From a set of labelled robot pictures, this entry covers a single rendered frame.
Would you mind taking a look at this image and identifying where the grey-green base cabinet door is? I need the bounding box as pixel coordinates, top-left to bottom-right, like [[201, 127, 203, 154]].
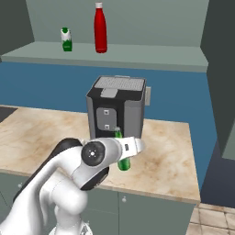
[[117, 190, 197, 235], [0, 172, 35, 217], [80, 186, 120, 235]]

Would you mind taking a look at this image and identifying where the green glass bottle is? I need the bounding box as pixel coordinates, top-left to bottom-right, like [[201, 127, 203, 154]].
[[114, 128, 132, 172]]

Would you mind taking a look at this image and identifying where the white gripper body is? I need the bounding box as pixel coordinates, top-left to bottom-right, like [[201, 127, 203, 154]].
[[129, 137, 147, 157]]

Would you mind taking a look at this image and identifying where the green and white drink carton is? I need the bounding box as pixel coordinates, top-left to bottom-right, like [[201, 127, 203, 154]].
[[60, 27, 73, 52]]

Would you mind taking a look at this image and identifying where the grey and black coffee machine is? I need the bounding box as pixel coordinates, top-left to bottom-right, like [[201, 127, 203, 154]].
[[84, 74, 151, 142]]

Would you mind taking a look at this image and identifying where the red bottle with white cap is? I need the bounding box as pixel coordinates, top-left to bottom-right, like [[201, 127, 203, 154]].
[[93, 2, 109, 54]]

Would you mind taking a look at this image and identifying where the grey-green wall cabinet door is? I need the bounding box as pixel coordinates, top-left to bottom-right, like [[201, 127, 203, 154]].
[[199, 0, 235, 162], [0, 0, 36, 57]]

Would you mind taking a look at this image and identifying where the grey-green open wall cabinet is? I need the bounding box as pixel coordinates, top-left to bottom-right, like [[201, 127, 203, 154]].
[[0, 0, 210, 73]]

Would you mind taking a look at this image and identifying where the black hob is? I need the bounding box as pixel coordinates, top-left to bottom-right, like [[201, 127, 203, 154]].
[[0, 106, 19, 124]]

